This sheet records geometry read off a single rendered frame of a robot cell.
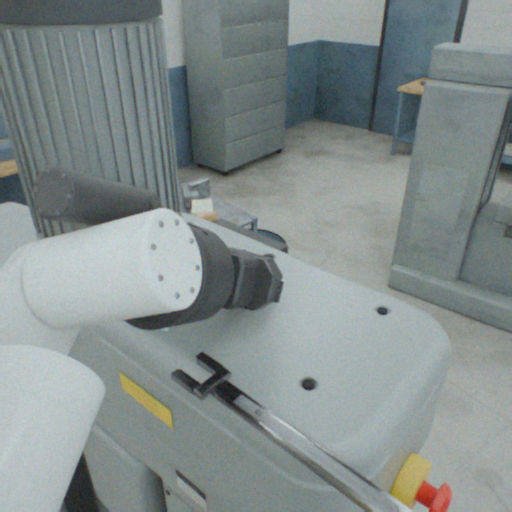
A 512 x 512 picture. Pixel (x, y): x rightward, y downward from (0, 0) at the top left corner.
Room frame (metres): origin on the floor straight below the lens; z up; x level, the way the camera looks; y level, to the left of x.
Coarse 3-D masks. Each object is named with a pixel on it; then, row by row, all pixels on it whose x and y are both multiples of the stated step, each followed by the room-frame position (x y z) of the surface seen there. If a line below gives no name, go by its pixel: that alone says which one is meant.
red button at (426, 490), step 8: (424, 480) 0.30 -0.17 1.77; (424, 488) 0.29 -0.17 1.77; (432, 488) 0.29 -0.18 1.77; (440, 488) 0.28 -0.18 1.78; (448, 488) 0.28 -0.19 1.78; (416, 496) 0.28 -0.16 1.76; (424, 496) 0.28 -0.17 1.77; (432, 496) 0.28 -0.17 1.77; (440, 496) 0.27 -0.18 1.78; (448, 496) 0.28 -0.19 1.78; (424, 504) 0.28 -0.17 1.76; (432, 504) 0.27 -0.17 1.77; (440, 504) 0.27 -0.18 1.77; (448, 504) 0.27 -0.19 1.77
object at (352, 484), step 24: (192, 384) 0.31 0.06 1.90; (216, 384) 0.31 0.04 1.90; (240, 408) 0.28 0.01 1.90; (264, 408) 0.28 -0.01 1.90; (264, 432) 0.26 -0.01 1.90; (288, 432) 0.25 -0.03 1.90; (312, 456) 0.23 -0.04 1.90; (336, 480) 0.21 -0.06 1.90; (360, 480) 0.21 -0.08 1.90; (360, 504) 0.19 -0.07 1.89; (384, 504) 0.19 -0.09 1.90
